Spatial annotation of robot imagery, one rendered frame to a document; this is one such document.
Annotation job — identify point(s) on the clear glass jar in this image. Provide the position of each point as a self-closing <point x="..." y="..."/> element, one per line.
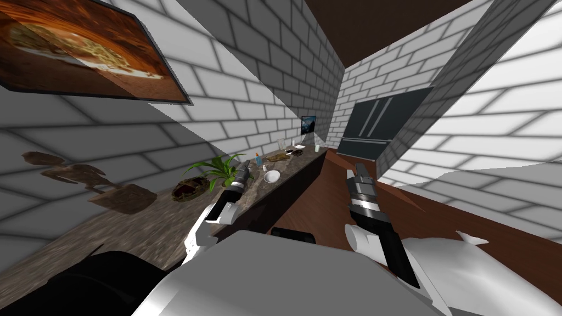
<point x="281" y="143"/>

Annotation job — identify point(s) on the dark round basket bowl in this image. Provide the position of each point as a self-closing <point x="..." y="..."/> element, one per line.
<point x="190" y="188"/>

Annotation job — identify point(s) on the brown flat tray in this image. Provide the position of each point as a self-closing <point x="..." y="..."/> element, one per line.
<point x="278" y="157"/>

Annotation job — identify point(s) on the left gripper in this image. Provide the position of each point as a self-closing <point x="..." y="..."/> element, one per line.
<point x="243" y="173"/>

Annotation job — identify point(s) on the orange framed wall picture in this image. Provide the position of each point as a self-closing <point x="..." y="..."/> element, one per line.
<point x="83" y="52"/>

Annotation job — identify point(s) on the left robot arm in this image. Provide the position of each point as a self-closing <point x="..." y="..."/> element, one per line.
<point x="221" y="205"/>

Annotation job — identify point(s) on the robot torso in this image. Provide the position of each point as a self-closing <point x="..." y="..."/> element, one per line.
<point x="281" y="276"/>

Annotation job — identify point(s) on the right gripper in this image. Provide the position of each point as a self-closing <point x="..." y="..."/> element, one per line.
<point x="362" y="186"/>

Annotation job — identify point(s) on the brown wooden figure sculpture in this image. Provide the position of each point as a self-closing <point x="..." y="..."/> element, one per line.
<point x="105" y="188"/>

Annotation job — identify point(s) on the blue bottle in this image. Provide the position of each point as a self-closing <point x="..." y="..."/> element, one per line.
<point x="258" y="159"/>

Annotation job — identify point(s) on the green potted plant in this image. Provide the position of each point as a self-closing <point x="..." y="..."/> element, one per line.
<point x="217" y="169"/>

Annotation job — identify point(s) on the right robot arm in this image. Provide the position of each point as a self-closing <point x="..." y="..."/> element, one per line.
<point x="378" y="224"/>

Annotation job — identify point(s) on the small blue wall picture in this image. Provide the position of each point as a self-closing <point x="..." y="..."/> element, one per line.
<point x="308" y="124"/>

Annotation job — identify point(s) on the white bowl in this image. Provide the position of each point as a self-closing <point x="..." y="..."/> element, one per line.
<point x="271" y="176"/>

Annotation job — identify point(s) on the black refrigerator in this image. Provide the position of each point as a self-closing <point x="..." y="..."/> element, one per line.
<point x="382" y="125"/>

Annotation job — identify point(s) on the dark flat object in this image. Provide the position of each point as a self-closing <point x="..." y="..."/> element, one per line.
<point x="295" y="152"/>

